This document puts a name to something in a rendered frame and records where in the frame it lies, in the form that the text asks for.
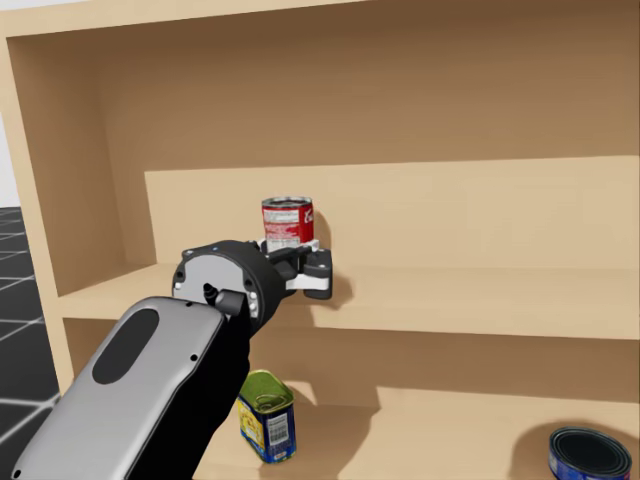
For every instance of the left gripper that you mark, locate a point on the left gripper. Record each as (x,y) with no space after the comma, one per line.
(235,265)

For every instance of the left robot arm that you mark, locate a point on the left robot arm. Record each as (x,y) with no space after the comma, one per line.
(140,375)

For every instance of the red and white can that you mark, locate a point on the red and white can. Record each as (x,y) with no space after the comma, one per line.
(287,220)

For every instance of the green and blue rectangular can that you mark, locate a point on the green and blue rectangular can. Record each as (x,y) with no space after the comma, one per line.
(270,420)

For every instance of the blue flat can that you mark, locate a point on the blue flat can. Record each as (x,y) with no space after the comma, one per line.
(590,455)

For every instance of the pale wooden shelf unit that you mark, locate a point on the pale wooden shelf unit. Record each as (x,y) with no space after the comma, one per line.
(450,100)

